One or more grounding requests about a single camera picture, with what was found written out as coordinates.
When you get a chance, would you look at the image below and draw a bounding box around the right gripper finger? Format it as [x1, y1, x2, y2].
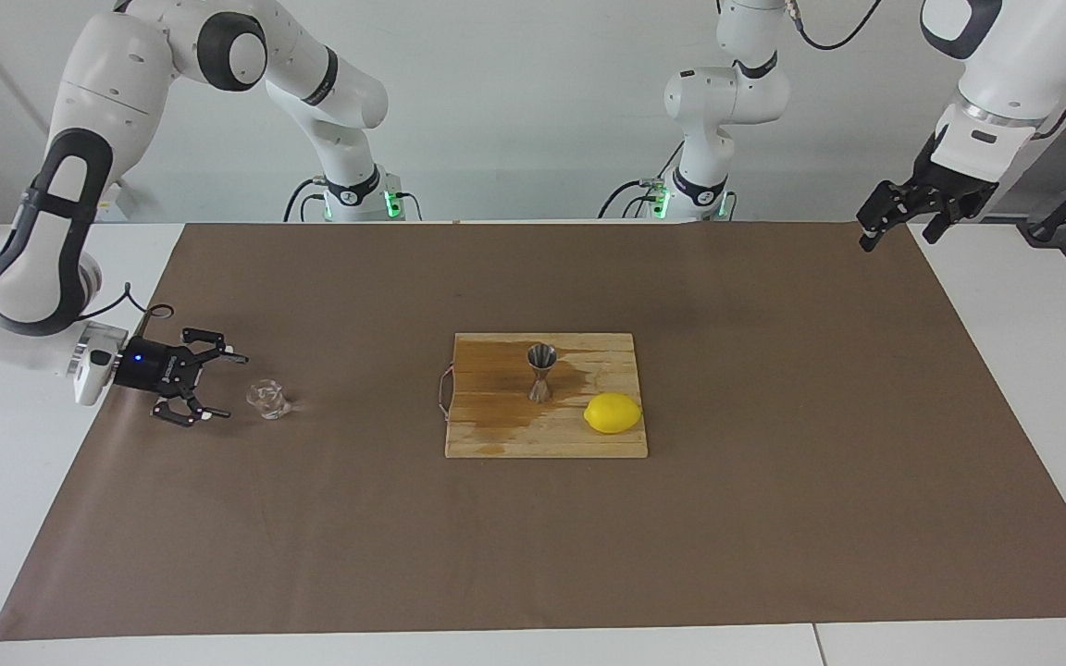
[181, 327, 249, 371]
[152, 384, 230, 428]

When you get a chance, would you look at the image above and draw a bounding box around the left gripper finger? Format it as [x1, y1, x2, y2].
[857, 180, 918, 253]
[922, 208, 971, 246]

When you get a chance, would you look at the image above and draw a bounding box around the small clear glass cup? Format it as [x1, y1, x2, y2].
[246, 378, 293, 421]

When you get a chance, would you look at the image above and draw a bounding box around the steel double jigger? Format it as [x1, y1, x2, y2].
[527, 343, 559, 403]

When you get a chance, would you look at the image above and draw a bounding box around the wooden cutting board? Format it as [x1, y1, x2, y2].
[439, 333, 650, 460]

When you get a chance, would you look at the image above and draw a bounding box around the yellow lemon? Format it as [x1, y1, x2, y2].
[584, 392, 643, 435]

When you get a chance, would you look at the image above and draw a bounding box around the brown paper table mat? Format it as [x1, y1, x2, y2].
[0, 220, 1066, 641]

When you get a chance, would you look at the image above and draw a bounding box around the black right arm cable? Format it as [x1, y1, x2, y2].
[80, 282, 175, 348]

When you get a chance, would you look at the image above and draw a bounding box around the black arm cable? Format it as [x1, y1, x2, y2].
[80, 282, 175, 348]
[787, 0, 1066, 142]

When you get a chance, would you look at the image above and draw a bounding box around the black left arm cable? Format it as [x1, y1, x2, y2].
[787, 0, 1066, 142]

